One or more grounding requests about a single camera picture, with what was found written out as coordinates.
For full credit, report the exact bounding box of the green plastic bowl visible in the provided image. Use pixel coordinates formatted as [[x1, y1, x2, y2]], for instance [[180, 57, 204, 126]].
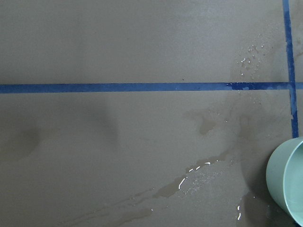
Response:
[[266, 137, 303, 226]]

